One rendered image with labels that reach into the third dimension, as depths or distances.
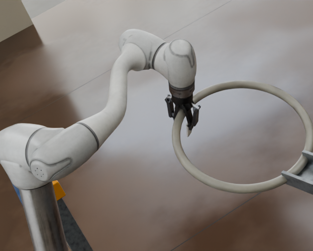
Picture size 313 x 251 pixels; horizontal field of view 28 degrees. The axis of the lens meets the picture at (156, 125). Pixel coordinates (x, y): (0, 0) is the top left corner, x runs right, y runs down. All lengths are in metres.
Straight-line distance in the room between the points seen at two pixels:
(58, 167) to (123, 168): 2.77
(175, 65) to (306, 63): 2.87
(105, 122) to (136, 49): 0.37
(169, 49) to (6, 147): 0.60
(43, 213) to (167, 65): 0.61
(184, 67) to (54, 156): 0.57
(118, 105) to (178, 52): 0.29
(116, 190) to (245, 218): 1.02
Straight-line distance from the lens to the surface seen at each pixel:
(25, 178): 1.81
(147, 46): 2.07
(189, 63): 2.01
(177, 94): 2.12
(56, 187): 2.64
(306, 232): 3.49
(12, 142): 1.79
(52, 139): 1.71
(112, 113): 1.81
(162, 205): 3.97
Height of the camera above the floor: 2.49
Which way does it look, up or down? 32 degrees down
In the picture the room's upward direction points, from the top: 24 degrees counter-clockwise
